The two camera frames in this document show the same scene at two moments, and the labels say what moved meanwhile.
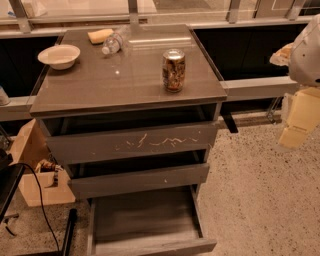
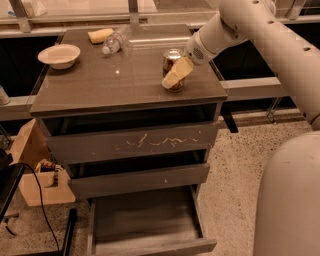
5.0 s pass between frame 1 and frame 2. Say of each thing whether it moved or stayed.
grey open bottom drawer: stayed
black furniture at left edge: stayed
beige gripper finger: moved
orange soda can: stayed
